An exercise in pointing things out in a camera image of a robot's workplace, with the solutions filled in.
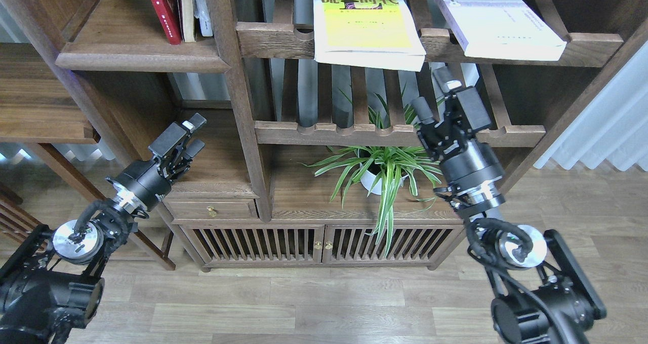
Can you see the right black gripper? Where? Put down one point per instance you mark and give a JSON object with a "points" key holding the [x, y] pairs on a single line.
{"points": [[469, 166]]}

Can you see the yellow cover book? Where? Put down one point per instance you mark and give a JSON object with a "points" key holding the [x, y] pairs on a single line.
{"points": [[367, 33]]}

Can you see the brown upright book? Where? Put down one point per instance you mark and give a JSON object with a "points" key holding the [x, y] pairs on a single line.
{"points": [[187, 20]]}

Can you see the dark wooden bookshelf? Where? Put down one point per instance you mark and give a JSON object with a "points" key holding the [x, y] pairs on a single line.
{"points": [[264, 120]]}

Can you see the left slatted cabinet door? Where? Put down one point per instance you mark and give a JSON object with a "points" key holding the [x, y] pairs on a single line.
{"points": [[257, 245]]}

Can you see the white plant pot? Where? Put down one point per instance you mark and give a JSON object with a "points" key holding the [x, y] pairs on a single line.
{"points": [[371, 180]]}

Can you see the white purple book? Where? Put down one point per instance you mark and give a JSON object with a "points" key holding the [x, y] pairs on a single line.
{"points": [[501, 29]]}

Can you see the white upright book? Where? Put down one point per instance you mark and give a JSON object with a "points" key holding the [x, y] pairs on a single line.
{"points": [[201, 13]]}

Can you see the white curtain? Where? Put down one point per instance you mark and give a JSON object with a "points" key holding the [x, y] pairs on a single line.
{"points": [[612, 128]]}

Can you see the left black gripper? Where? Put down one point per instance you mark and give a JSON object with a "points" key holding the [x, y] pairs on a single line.
{"points": [[143, 184]]}

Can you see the right slatted cabinet door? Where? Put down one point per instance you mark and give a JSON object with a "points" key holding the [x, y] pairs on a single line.
{"points": [[424, 245]]}

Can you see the red cover book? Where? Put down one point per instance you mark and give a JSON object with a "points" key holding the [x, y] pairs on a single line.
{"points": [[169, 17]]}

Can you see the small wooden drawer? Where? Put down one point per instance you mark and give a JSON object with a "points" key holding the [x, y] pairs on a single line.
{"points": [[195, 208]]}

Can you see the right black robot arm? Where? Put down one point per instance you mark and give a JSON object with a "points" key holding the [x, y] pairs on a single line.
{"points": [[541, 294]]}

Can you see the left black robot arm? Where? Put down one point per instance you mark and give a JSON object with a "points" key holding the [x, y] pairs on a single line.
{"points": [[53, 283]]}

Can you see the spider plant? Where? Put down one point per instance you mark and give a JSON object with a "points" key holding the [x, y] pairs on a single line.
{"points": [[402, 163]]}

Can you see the slatted cabinet door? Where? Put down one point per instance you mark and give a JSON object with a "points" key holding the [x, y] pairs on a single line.
{"points": [[257, 245], [424, 245]]}

